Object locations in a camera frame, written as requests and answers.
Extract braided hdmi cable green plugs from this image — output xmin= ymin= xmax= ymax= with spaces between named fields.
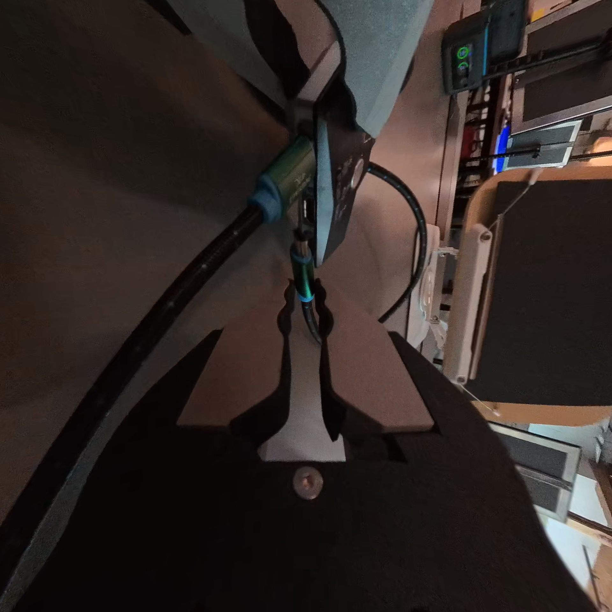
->
xmin=0 ymin=136 xmax=317 ymax=612
xmin=289 ymin=163 xmax=427 ymax=346

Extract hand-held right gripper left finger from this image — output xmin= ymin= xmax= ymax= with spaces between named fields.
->
xmin=176 ymin=279 xmax=293 ymax=450

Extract black board with plywood rim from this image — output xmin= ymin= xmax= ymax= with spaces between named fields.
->
xmin=449 ymin=166 xmax=612 ymax=427

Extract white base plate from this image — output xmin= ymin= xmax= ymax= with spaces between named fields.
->
xmin=406 ymin=222 xmax=460 ymax=345

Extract black hdmi switch box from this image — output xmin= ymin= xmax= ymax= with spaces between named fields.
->
xmin=294 ymin=103 xmax=376 ymax=266

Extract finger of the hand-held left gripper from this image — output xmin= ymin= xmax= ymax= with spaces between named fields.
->
xmin=163 ymin=0 xmax=311 ymax=113
xmin=316 ymin=0 xmax=435 ymax=138

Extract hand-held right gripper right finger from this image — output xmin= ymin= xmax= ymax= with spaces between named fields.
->
xmin=317 ymin=282 xmax=436 ymax=443

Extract black power bank with display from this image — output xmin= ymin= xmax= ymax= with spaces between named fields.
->
xmin=441 ymin=0 xmax=527 ymax=95

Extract grey framed black panel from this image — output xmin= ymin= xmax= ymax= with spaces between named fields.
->
xmin=492 ymin=425 xmax=583 ymax=525
xmin=506 ymin=120 xmax=584 ymax=170

